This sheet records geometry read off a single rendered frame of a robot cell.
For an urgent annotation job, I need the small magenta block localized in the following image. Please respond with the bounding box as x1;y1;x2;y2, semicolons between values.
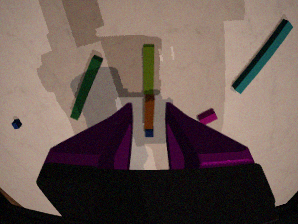
198;108;218;125

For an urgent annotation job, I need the lime green rod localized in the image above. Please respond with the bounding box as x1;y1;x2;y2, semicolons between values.
143;44;154;95

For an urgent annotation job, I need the orange rod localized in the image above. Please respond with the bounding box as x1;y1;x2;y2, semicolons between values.
144;95;155;129

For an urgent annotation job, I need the turquoise rod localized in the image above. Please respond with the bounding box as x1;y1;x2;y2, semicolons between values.
232;19;293;94

